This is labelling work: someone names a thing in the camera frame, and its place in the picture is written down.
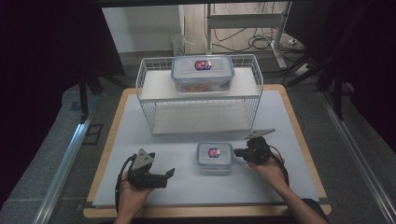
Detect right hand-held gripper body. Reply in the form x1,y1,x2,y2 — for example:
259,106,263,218
244,128,276,164

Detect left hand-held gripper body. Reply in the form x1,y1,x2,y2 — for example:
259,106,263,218
127,148,156,189

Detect small clear food container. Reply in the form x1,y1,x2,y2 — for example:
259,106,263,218
195,142,234,172

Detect large clear food container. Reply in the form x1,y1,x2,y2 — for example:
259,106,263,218
170,54,235,93

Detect white wire shelf rack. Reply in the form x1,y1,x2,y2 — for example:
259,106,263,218
135,54,264,136

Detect person's right hand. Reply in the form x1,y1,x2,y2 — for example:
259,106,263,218
247,154,288,189

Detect person's left hand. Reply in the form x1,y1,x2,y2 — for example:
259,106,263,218
120,172,155,216

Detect wooden board with white mat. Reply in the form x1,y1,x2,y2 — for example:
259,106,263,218
92,90,320,208

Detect black metal stand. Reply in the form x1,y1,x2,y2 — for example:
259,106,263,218
286,52,347,120
78,71,125,124

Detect white power strip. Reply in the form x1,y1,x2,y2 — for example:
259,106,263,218
293,63,312,77

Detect left hand-held gripper cable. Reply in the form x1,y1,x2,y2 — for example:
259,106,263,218
114,154,138,214

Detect hand-held gripper cable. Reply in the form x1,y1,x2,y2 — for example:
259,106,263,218
114,154,138,214
269,146,290,188

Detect right hand-held gripper cable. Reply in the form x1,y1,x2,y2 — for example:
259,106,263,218
269,146,290,188

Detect aluminium rail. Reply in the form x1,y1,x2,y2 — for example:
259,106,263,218
32,115,92,224
320,91,396,223

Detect black floor cables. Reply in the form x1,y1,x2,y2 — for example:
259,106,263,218
213,27,304,54

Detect white metal desk frame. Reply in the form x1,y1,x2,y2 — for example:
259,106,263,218
205,2,289,70

